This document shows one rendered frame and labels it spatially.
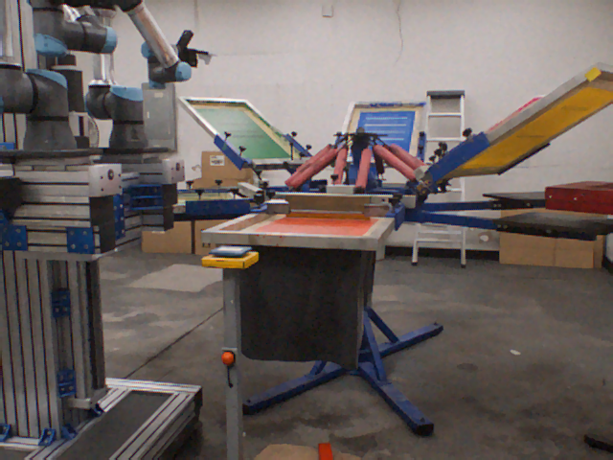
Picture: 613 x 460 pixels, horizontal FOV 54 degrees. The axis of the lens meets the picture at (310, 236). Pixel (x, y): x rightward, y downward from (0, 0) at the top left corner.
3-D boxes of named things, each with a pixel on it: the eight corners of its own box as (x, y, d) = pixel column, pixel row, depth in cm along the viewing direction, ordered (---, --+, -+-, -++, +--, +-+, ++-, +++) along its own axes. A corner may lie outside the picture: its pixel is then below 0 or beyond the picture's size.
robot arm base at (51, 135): (11, 149, 176) (9, 115, 174) (43, 149, 190) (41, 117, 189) (57, 149, 173) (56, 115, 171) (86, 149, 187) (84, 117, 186)
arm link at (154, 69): (161, 86, 247) (160, 59, 245) (144, 88, 253) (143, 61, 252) (175, 87, 253) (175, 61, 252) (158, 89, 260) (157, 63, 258)
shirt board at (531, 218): (635, 240, 252) (637, 220, 251) (602, 252, 224) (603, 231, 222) (382, 212, 344) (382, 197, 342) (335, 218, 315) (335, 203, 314)
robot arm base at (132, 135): (101, 147, 223) (99, 120, 222) (121, 146, 238) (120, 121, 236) (138, 147, 221) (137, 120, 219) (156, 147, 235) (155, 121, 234)
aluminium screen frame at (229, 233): (377, 250, 183) (377, 239, 182) (200, 242, 196) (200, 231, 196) (401, 218, 258) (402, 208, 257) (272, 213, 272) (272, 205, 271)
